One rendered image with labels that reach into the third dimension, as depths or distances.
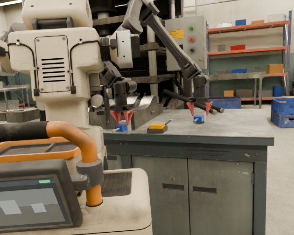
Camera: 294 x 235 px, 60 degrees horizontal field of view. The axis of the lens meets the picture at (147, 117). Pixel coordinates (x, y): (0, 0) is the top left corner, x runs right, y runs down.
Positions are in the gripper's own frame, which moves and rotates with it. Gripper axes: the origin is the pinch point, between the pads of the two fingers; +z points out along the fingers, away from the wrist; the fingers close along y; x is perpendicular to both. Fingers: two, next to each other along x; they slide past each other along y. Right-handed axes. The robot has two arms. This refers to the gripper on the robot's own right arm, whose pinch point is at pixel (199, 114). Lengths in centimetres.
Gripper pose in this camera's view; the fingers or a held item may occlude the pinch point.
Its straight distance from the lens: 137.8
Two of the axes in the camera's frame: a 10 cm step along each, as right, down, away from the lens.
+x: -4.7, 1.8, -8.7
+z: 0.7, 9.8, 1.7
